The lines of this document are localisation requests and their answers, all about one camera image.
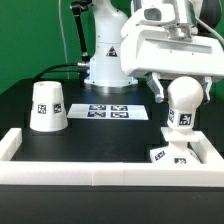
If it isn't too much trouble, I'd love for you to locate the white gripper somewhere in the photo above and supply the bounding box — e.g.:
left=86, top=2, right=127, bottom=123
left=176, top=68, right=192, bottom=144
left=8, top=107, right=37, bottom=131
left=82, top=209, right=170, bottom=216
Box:
left=120, top=25, right=224, bottom=103

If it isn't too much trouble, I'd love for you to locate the white lamp bulb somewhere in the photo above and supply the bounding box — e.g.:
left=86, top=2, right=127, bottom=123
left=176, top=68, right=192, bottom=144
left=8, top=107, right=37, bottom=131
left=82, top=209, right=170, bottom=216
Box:
left=167, top=76, right=203, bottom=130

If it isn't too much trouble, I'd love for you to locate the white lamp base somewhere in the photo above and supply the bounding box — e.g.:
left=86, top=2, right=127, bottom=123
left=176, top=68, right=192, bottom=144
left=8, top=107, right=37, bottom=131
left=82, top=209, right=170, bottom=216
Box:
left=150, top=127, right=200, bottom=165

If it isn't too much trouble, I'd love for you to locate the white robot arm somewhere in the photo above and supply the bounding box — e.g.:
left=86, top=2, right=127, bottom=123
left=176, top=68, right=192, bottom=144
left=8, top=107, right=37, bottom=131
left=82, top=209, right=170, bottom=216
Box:
left=86, top=0, right=224, bottom=102

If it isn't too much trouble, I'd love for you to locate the white lamp shade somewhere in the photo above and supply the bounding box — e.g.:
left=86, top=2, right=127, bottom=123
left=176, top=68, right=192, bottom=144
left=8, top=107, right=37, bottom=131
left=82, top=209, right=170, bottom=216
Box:
left=30, top=81, right=68, bottom=132

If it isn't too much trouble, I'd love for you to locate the white marker tag sheet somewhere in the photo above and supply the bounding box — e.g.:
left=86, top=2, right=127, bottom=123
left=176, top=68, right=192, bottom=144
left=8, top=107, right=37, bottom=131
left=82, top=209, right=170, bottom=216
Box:
left=67, top=104, right=148, bottom=120

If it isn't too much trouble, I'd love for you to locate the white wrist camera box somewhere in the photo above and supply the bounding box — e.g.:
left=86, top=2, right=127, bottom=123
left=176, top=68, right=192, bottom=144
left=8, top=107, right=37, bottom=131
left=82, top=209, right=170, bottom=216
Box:
left=130, top=3, right=187, bottom=26

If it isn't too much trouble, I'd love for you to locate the white U-shaped border wall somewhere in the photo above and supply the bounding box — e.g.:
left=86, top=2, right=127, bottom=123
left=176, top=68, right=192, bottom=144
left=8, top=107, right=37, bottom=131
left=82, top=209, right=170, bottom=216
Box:
left=0, top=128, right=224, bottom=187

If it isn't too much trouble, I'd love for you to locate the black cable bundle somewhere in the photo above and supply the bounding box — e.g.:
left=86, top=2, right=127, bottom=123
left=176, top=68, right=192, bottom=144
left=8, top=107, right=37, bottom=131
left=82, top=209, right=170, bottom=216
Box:
left=32, top=62, right=91, bottom=82

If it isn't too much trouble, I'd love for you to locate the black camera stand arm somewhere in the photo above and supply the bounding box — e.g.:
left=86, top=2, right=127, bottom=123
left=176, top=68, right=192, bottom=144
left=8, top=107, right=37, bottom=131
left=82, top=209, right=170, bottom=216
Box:
left=70, top=0, right=92, bottom=62

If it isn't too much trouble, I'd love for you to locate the white hanging cable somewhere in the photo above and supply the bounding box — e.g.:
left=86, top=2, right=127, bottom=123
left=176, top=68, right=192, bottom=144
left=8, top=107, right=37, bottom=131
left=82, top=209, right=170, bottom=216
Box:
left=58, top=0, right=70, bottom=80

